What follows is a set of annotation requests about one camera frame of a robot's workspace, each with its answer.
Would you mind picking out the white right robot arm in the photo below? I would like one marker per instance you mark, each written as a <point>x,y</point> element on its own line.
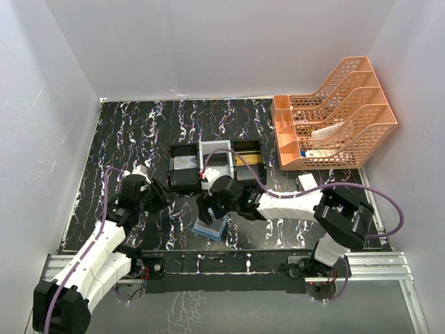
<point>345,217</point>

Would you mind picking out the white paper in organizer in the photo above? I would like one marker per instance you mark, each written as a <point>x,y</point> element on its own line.
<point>326,131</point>

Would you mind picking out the white bottle in organizer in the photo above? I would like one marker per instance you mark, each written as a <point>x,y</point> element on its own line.
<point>318,153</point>

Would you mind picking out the black left card tray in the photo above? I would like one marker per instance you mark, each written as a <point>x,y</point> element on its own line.
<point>184,181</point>

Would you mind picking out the white silver card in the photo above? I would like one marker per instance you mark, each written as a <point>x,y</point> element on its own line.
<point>184,162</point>

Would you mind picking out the blue card holder wallet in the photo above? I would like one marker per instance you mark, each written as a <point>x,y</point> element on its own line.
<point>214,231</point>

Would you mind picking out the black card from holder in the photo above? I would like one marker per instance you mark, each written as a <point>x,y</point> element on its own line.
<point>218,159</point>

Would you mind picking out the aluminium frame rail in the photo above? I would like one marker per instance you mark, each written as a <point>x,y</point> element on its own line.
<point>364,265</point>

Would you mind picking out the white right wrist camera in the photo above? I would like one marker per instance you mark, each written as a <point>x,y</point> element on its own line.
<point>208,177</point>

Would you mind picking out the orange plastic file organizer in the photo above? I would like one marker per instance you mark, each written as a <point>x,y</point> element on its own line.
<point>351,94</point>

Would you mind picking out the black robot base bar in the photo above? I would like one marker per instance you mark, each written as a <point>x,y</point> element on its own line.
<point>227,270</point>

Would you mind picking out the white middle card tray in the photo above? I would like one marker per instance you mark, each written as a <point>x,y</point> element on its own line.
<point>207,147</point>

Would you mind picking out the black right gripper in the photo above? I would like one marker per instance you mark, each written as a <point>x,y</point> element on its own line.
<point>204,203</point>

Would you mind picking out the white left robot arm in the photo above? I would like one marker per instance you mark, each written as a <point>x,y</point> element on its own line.
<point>65,303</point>

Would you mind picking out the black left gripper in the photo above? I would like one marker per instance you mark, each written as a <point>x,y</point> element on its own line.
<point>164,193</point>

